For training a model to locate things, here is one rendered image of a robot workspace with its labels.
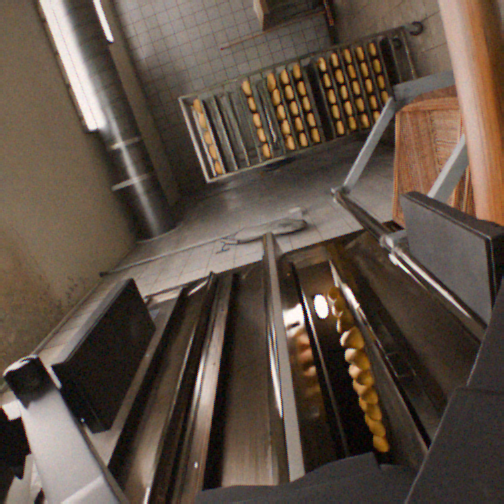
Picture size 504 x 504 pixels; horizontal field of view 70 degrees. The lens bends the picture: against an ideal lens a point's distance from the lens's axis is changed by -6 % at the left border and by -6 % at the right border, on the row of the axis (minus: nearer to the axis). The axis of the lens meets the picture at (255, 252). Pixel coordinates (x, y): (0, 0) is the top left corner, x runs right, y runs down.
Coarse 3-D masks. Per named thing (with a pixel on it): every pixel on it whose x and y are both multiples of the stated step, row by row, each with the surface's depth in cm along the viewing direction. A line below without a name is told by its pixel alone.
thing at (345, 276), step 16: (336, 256) 160; (336, 272) 159; (352, 288) 130; (368, 304) 117; (368, 320) 109; (384, 336) 100; (384, 352) 94; (400, 352) 91; (400, 368) 86; (400, 384) 82; (416, 384) 80; (416, 400) 76; (416, 416) 73; (432, 416) 71; (432, 432) 67
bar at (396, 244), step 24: (408, 96) 96; (384, 120) 99; (360, 168) 103; (456, 168) 56; (336, 192) 103; (432, 192) 58; (360, 216) 78; (384, 240) 63; (408, 264) 53; (432, 288) 45; (456, 312) 39; (480, 336) 35
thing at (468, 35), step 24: (456, 0) 18; (480, 0) 17; (456, 24) 18; (480, 24) 17; (456, 48) 19; (480, 48) 18; (456, 72) 20; (480, 72) 18; (480, 96) 19; (480, 120) 19; (480, 144) 20; (480, 168) 21; (480, 192) 21; (480, 216) 22
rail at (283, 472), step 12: (264, 240) 164; (264, 252) 150; (264, 264) 138; (276, 336) 90; (276, 348) 85; (276, 360) 81; (276, 372) 77; (276, 384) 73; (276, 396) 70; (276, 408) 67; (276, 420) 65; (276, 432) 62; (276, 444) 60; (276, 456) 57; (288, 468) 54; (288, 480) 52
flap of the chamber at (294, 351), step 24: (288, 264) 172; (288, 288) 132; (288, 312) 107; (288, 336) 90; (288, 360) 79; (312, 360) 105; (288, 384) 72; (312, 384) 89; (288, 408) 66; (288, 432) 61; (312, 432) 67; (288, 456) 56; (312, 456) 59
